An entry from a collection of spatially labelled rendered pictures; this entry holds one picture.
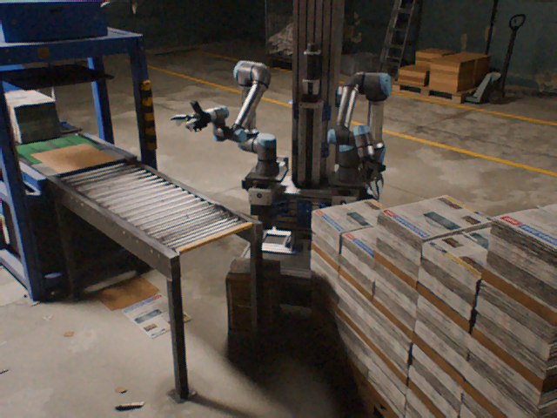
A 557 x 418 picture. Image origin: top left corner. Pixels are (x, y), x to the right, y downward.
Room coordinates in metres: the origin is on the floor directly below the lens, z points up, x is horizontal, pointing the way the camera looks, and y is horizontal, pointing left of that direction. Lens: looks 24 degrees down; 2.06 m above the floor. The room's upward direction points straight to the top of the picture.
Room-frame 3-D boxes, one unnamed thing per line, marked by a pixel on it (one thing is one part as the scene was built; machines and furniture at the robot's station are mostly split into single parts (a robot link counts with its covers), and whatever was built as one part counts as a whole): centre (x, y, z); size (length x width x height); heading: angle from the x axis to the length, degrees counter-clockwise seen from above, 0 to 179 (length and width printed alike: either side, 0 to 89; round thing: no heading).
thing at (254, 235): (3.09, 0.54, 0.74); 1.34 x 0.05 x 0.12; 42
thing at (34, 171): (3.68, 1.42, 0.75); 0.70 x 0.65 x 0.10; 42
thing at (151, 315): (2.95, 0.75, 0.00); 0.37 x 0.28 x 0.01; 42
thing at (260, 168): (3.28, 0.07, 0.87); 0.15 x 0.15 x 0.10
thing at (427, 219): (2.13, -0.64, 1.06); 0.37 x 0.29 x 0.01; 116
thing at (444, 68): (8.87, -2.49, 0.28); 1.20 x 0.83 x 0.57; 42
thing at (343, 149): (3.17, -0.42, 0.98); 0.13 x 0.12 x 0.14; 74
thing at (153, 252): (2.75, 0.92, 0.74); 1.34 x 0.05 x 0.12; 42
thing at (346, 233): (2.25, -0.59, 0.42); 1.17 x 0.39 x 0.83; 25
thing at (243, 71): (3.36, 0.17, 1.19); 0.15 x 0.12 x 0.55; 51
